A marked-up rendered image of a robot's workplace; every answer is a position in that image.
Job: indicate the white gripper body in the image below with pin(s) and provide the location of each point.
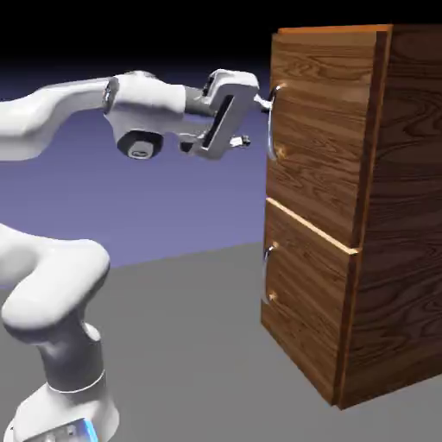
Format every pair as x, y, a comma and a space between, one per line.
238, 90

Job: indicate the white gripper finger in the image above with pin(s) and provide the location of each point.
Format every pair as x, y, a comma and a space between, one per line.
261, 102
239, 141

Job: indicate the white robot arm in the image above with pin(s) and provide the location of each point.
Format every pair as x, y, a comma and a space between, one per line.
145, 100

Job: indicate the large wooden cabinet door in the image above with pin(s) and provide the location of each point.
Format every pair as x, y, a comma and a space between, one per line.
321, 138

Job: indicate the dark wooden cabinet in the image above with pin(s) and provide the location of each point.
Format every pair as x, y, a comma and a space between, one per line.
407, 207

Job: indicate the small wooden cabinet door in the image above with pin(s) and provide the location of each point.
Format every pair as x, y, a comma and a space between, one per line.
307, 310

